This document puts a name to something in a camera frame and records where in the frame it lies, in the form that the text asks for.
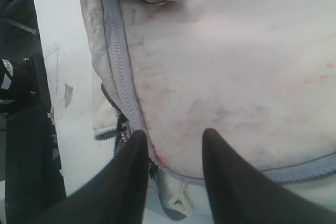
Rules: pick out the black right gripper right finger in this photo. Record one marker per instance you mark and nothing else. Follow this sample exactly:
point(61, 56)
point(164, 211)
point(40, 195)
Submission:
point(239, 193)

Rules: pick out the white fabric duffel bag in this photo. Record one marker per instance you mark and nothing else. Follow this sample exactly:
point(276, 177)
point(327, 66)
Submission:
point(260, 72)

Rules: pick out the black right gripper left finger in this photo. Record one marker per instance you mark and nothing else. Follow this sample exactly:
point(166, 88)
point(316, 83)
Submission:
point(117, 194)

